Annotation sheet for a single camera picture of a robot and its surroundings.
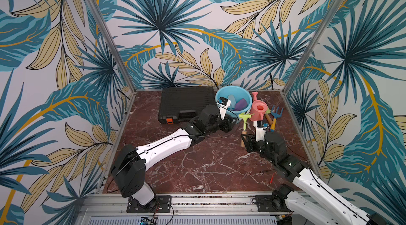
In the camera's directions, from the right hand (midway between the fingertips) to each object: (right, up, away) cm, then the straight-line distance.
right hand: (243, 134), depth 77 cm
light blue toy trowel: (-1, +19, +27) cm, 33 cm away
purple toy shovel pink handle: (+5, +15, +23) cm, 28 cm away
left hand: (-5, +8, -2) cm, 9 cm away
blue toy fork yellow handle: (+29, +8, +30) cm, 42 cm away
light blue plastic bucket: (+2, +22, +19) cm, 29 cm away
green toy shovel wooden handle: (+23, +6, +26) cm, 35 cm away
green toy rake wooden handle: (+1, +9, 0) cm, 9 cm away
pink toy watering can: (+14, +12, +19) cm, 26 cm away
